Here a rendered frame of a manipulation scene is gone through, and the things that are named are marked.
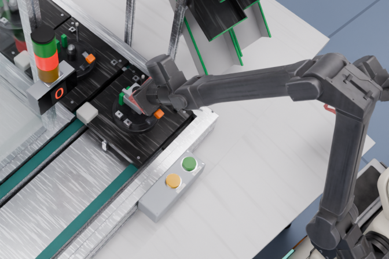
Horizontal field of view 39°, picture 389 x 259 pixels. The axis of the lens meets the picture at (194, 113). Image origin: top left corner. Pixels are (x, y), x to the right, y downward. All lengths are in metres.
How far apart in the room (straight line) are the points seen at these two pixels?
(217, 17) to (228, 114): 0.38
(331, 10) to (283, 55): 1.43
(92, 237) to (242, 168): 0.51
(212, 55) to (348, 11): 1.82
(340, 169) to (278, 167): 0.61
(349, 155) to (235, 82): 0.27
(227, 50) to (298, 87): 0.70
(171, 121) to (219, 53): 0.26
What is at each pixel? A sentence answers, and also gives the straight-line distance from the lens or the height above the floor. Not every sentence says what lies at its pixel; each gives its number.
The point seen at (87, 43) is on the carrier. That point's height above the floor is 0.99.
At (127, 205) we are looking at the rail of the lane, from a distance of 1.50.
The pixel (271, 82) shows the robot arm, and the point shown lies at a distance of 1.09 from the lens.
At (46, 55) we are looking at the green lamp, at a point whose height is 1.37.
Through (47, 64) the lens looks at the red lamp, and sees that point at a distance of 1.25.
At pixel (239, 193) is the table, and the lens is 1.66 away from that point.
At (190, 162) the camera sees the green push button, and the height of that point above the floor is 0.97.
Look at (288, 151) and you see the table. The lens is 1.76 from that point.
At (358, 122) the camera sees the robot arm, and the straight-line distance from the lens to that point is 1.03.
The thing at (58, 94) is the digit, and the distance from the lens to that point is 1.37.
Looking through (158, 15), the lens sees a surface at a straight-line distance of 1.95.
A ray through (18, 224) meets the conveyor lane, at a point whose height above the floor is 0.92.
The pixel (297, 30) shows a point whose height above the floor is 0.86.
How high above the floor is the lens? 2.38
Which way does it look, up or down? 60 degrees down
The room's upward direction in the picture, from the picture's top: 16 degrees clockwise
